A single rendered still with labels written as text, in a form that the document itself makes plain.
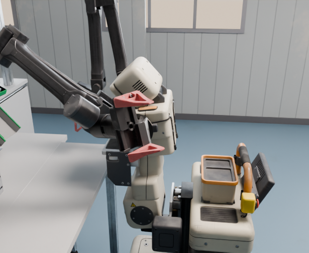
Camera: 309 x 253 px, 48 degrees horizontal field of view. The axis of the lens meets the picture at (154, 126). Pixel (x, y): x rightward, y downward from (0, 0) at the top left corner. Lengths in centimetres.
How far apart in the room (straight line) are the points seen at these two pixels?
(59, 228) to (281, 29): 351
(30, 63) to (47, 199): 68
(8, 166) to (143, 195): 68
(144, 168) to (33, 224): 49
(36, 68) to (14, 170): 86
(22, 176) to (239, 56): 316
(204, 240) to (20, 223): 70
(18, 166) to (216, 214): 95
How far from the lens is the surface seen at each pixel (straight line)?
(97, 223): 274
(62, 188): 157
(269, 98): 449
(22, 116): 324
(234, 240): 144
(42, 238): 133
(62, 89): 93
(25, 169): 176
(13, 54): 106
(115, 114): 72
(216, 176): 154
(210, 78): 433
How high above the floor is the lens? 170
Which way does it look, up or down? 23 degrees down
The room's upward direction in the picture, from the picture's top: straight up
